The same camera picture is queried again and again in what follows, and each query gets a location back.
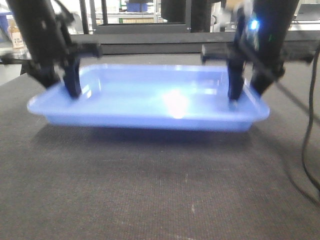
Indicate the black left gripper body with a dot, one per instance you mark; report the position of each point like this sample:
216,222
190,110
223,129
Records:
46,35

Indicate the laptop on background table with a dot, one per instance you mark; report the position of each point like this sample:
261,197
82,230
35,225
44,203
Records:
308,12

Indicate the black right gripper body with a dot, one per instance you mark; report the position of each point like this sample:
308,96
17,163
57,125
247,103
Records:
259,38

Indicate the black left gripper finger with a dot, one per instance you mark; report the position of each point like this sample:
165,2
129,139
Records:
45,75
71,77

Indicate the orange juice bottle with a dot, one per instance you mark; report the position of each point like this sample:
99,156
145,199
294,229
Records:
15,35

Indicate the black metal frame rack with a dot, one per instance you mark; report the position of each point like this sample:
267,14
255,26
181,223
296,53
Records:
166,42

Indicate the blue plastic tray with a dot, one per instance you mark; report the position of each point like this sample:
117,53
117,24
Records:
166,97

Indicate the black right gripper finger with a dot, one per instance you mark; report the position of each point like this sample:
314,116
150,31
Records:
235,78
260,82

